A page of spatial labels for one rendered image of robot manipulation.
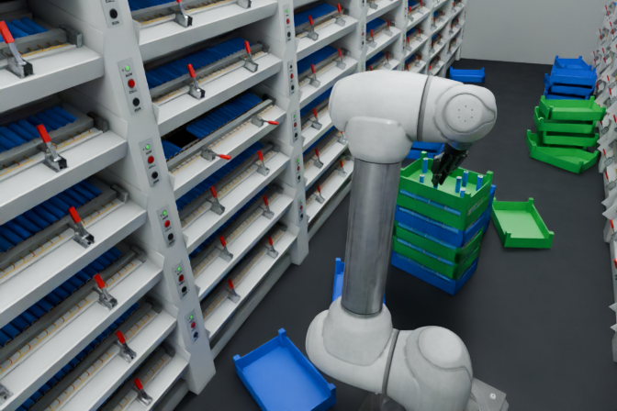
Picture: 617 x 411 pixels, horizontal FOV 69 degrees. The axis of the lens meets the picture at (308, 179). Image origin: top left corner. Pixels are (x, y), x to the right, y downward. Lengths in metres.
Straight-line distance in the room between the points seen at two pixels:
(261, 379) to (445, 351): 0.76
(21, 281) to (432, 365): 0.86
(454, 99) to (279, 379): 1.14
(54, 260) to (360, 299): 0.66
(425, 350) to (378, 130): 0.50
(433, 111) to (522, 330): 1.18
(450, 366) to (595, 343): 0.94
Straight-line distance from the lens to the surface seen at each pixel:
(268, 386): 1.63
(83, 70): 1.02
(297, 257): 2.01
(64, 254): 1.09
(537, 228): 2.41
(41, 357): 1.17
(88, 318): 1.21
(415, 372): 1.09
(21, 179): 1.00
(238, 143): 1.43
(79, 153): 1.05
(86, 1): 1.03
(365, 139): 0.90
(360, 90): 0.89
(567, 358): 1.86
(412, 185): 1.76
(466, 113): 0.84
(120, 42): 1.06
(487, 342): 1.81
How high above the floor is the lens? 1.33
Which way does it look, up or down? 30 degrees down
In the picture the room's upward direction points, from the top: 3 degrees counter-clockwise
